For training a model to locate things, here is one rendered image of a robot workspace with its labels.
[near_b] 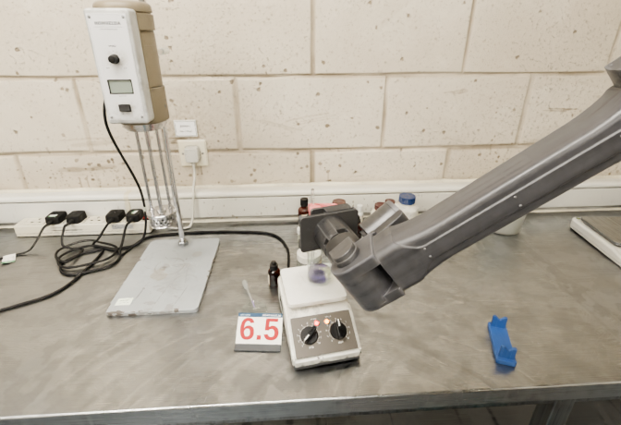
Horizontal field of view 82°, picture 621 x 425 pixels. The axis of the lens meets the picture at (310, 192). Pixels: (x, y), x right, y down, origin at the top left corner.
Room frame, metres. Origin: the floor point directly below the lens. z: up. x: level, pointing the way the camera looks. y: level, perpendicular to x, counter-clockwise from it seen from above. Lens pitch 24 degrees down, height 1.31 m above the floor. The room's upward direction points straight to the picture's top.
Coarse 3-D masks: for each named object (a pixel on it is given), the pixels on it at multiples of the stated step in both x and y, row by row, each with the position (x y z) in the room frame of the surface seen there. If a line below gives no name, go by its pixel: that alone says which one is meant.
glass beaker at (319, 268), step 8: (320, 256) 0.64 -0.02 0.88; (312, 264) 0.59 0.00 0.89; (320, 264) 0.59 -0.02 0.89; (328, 264) 0.59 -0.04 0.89; (312, 272) 0.59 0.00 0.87; (320, 272) 0.59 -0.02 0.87; (328, 272) 0.60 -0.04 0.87; (312, 280) 0.59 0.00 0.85; (320, 280) 0.59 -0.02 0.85; (328, 280) 0.60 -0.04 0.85
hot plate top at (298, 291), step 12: (288, 276) 0.62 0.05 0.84; (300, 276) 0.62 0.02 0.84; (288, 288) 0.58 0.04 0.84; (300, 288) 0.58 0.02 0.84; (312, 288) 0.58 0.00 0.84; (324, 288) 0.58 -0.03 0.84; (336, 288) 0.58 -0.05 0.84; (288, 300) 0.55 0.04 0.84; (300, 300) 0.55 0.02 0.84; (312, 300) 0.55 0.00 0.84; (324, 300) 0.55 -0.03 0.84; (336, 300) 0.55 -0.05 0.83
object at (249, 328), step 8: (240, 320) 0.55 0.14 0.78; (248, 320) 0.55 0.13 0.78; (256, 320) 0.55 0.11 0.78; (264, 320) 0.55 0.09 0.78; (272, 320) 0.55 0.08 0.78; (280, 320) 0.55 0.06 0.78; (240, 328) 0.54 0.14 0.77; (248, 328) 0.54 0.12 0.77; (256, 328) 0.54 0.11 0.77; (264, 328) 0.54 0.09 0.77; (272, 328) 0.54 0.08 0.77; (280, 328) 0.54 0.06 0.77; (240, 336) 0.53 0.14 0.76; (248, 336) 0.53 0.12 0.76; (256, 336) 0.53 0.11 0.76; (264, 336) 0.53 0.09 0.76; (272, 336) 0.53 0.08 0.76
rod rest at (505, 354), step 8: (496, 320) 0.56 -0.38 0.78; (504, 320) 0.55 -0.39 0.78; (488, 328) 0.56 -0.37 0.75; (496, 328) 0.55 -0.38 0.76; (504, 328) 0.55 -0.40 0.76; (496, 336) 0.53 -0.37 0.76; (504, 336) 0.53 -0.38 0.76; (496, 344) 0.51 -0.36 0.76; (504, 344) 0.51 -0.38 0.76; (496, 352) 0.49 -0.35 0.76; (504, 352) 0.48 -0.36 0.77; (512, 352) 0.48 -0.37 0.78; (496, 360) 0.48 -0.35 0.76; (504, 360) 0.47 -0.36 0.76; (512, 360) 0.47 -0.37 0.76
